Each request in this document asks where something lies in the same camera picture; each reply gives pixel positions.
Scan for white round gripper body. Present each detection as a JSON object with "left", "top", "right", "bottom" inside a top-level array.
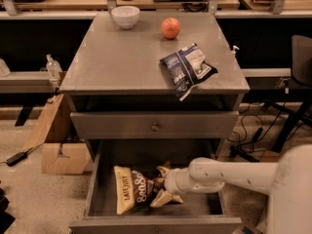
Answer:
[{"left": 164, "top": 168, "right": 195, "bottom": 195}]

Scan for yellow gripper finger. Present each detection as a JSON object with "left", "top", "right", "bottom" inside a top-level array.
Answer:
[
  {"left": 157, "top": 166, "right": 170, "bottom": 177},
  {"left": 150, "top": 189, "right": 173, "bottom": 208}
]

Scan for brown Late July chip bag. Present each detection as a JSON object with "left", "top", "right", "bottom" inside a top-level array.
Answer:
[{"left": 114, "top": 162, "right": 183, "bottom": 215}]

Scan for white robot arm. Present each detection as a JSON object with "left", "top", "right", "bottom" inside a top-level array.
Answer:
[{"left": 151, "top": 144, "right": 312, "bottom": 234}]

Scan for open grey middle drawer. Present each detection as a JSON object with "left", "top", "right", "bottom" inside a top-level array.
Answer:
[{"left": 69, "top": 139, "right": 241, "bottom": 234}]

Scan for grey wooden drawer cabinet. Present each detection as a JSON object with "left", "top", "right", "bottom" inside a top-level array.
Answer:
[{"left": 58, "top": 11, "right": 251, "bottom": 234}]

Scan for closed grey top drawer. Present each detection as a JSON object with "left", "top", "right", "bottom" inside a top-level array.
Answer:
[{"left": 71, "top": 111, "right": 238, "bottom": 140}]

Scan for blue chip bag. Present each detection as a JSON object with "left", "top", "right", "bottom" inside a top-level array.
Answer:
[{"left": 160, "top": 43, "right": 217, "bottom": 101}]

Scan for cardboard pieces left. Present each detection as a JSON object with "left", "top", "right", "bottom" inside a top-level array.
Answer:
[{"left": 22, "top": 95, "right": 94, "bottom": 175}]

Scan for small white pump bottle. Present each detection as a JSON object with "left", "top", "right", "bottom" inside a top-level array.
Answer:
[{"left": 231, "top": 45, "right": 240, "bottom": 58}]

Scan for red apple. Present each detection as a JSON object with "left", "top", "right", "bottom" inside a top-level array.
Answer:
[{"left": 161, "top": 18, "right": 180, "bottom": 40}]

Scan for clear plastic bottle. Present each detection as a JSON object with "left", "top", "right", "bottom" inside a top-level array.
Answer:
[{"left": 46, "top": 55, "right": 62, "bottom": 79}]

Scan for black power adapter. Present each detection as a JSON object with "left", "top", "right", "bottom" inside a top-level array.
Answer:
[{"left": 6, "top": 152, "right": 27, "bottom": 167}]

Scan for white ceramic bowl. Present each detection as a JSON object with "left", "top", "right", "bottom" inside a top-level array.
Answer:
[{"left": 111, "top": 6, "right": 140, "bottom": 29}]

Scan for black chair base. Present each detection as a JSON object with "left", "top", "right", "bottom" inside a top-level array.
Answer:
[{"left": 261, "top": 35, "right": 312, "bottom": 162}]

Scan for black cables on floor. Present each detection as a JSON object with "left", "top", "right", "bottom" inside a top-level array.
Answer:
[{"left": 226, "top": 102, "right": 303, "bottom": 154}]

